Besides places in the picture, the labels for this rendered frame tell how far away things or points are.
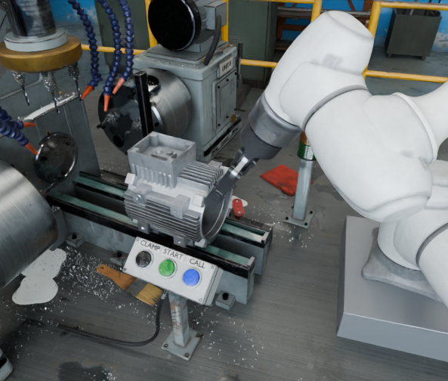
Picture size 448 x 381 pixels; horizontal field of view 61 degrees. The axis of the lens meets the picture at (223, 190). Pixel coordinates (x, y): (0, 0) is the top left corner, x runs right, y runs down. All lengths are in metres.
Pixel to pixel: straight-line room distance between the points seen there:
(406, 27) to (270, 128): 4.88
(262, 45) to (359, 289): 3.33
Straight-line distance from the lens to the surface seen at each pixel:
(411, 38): 5.48
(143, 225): 0.93
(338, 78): 0.54
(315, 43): 0.55
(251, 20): 4.00
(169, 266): 0.70
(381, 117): 0.50
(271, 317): 0.97
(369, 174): 0.48
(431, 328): 0.93
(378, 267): 0.98
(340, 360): 0.94
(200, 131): 1.37
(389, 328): 0.93
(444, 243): 0.80
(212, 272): 0.68
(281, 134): 0.61
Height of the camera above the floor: 1.59
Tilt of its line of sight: 37 degrees down
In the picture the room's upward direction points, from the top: straight up
